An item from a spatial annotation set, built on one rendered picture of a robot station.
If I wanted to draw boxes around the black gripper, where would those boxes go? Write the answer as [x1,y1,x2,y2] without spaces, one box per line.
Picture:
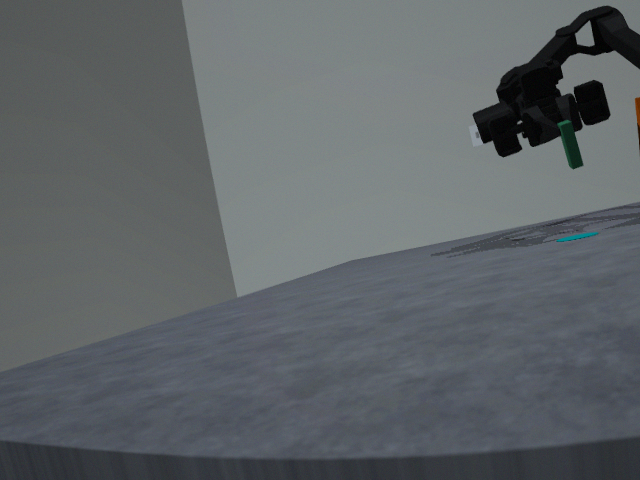
[487,80,611,158]

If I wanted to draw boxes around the green rectangular post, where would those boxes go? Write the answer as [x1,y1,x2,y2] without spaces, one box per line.
[557,120,584,169]

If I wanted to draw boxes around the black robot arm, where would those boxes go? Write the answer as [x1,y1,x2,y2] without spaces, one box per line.
[473,6,640,144]

